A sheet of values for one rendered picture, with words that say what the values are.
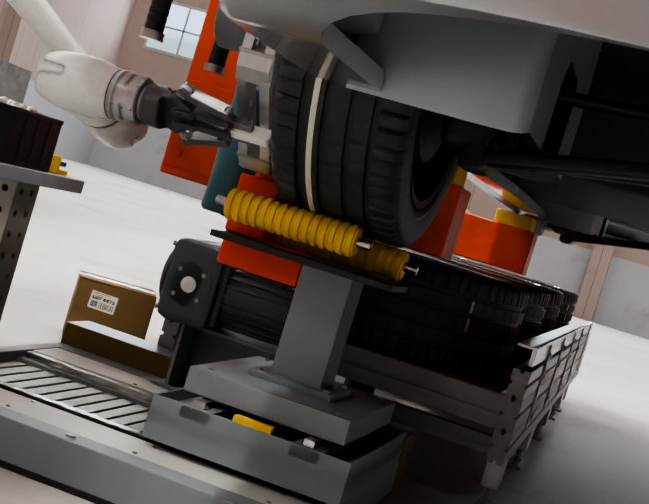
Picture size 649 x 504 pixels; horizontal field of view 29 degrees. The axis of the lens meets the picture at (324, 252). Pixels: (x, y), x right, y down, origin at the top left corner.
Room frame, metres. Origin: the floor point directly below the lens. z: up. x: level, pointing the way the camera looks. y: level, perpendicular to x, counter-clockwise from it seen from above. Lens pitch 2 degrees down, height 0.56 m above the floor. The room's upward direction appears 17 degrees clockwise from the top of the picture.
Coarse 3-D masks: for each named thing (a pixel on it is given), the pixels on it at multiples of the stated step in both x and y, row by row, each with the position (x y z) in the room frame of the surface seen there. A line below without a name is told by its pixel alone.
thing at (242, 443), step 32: (160, 416) 2.10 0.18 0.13; (192, 416) 2.09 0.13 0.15; (224, 416) 2.16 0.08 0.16; (256, 416) 2.31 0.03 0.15; (192, 448) 2.09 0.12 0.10; (224, 448) 2.07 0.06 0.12; (256, 448) 2.06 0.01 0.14; (288, 448) 2.05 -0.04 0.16; (320, 448) 2.07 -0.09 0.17; (352, 448) 2.28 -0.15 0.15; (384, 448) 2.30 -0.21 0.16; (288, 480) 2.05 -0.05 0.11; (320, 480) 2.03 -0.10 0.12; (352, 480) 2.08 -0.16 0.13
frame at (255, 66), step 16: (240, 48) 2.09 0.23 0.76; (256, 48) 2.10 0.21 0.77; (240, 64) 2.09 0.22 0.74; (256, 64) 2.09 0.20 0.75; (272, 64) 2.08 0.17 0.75; (240, 80) 2.12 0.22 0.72; (256, 80) 2.10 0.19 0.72; (272, 80) 2.10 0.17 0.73; (240, 96) 2.14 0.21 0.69; (272, 96) 2.13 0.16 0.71; (240, 112) 2.16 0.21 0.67; (272, 112) 2.16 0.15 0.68; (240, 144) 2.21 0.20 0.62; (240, 160) 2.24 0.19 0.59; (256, 160) 2.22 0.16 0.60; (272, 176) 2.26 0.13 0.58
